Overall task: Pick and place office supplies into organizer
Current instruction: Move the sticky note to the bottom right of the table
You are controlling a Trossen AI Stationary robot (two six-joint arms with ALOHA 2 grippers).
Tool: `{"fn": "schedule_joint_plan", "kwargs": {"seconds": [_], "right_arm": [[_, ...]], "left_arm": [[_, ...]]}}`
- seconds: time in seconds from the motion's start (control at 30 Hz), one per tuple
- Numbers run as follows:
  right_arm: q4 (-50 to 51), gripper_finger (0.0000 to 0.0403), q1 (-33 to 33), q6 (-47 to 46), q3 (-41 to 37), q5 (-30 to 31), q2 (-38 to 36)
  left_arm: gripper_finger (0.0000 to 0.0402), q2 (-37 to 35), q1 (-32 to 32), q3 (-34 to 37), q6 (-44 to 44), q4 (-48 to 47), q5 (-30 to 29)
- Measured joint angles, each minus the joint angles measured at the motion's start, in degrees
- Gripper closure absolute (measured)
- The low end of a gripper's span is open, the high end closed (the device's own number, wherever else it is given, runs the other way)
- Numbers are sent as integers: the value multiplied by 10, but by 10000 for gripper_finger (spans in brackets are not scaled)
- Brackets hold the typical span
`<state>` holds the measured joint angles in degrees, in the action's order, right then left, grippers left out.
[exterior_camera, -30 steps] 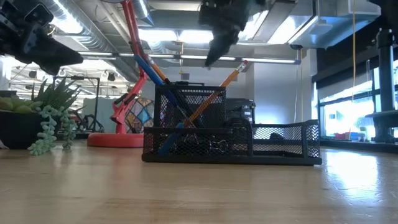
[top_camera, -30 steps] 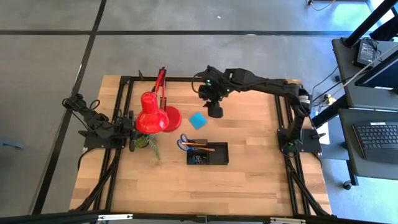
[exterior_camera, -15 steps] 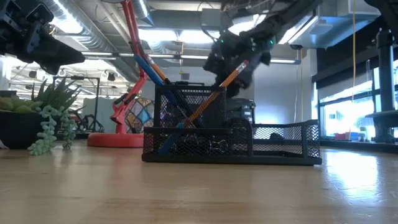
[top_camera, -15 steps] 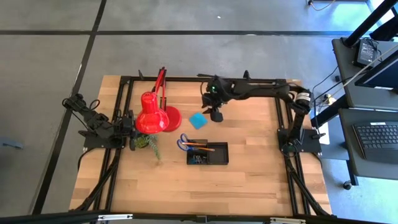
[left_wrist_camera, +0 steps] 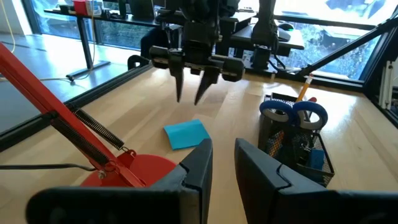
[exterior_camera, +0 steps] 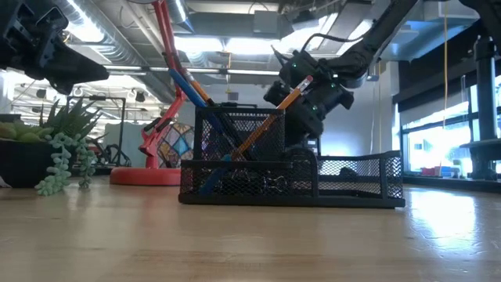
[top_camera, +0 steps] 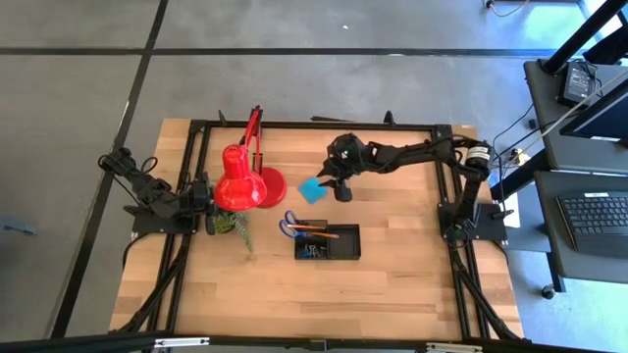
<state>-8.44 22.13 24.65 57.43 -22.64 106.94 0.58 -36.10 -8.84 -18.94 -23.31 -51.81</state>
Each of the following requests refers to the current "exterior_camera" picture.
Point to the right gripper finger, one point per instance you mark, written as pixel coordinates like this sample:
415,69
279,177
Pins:
305,131

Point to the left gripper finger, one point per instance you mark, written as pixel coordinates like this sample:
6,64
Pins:
74,70

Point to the black mesh desk organizer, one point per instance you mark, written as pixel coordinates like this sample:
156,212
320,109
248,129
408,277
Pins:
313,199

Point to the red desk lamp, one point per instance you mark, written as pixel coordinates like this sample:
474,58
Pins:
145,177

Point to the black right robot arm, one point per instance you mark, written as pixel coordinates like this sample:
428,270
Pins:
372,43

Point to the black binder clip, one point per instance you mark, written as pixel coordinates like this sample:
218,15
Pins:
276,183

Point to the long ceiling light tube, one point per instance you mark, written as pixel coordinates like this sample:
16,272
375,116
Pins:
242,71

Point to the pale teal partition panel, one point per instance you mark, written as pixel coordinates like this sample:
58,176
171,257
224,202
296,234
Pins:
129,145

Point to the potted succulent plant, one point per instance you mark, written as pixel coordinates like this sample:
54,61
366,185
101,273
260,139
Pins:
23,164

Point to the colourful patterned panel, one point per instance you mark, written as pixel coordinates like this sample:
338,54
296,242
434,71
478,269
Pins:
178,147

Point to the black metal pole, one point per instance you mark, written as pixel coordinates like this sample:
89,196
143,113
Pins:
485,86

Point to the black metal stand frame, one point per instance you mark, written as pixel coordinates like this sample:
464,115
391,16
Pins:
122,133

